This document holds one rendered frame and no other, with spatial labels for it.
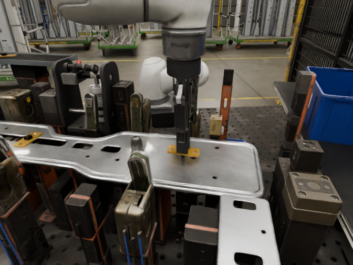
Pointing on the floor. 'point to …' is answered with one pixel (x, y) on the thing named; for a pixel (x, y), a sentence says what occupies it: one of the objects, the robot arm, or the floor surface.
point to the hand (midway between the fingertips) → (183, 138)
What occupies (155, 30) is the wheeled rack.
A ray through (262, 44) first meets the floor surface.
